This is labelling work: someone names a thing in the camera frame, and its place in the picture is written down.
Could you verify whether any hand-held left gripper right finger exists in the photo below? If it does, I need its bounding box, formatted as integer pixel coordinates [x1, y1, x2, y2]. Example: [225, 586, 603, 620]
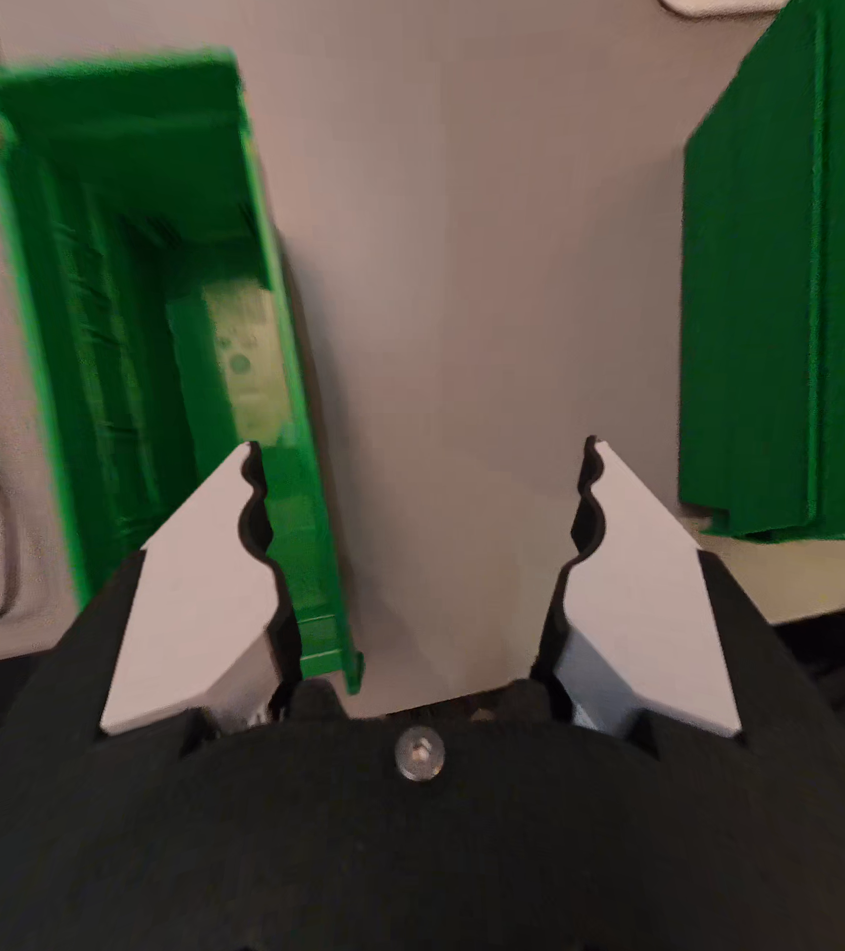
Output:
[530, 434, 743, 739]

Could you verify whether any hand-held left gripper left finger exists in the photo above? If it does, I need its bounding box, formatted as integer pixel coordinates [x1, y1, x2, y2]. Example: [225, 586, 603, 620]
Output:
[99, 440, 305, 737]

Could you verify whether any green plastic bin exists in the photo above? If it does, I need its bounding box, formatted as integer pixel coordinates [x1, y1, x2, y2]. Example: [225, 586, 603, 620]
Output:
[0, 48, 366, 695]

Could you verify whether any stack of nested green bins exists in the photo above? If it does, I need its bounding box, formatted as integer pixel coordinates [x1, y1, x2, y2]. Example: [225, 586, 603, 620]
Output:
[677, 0, 845, 543]

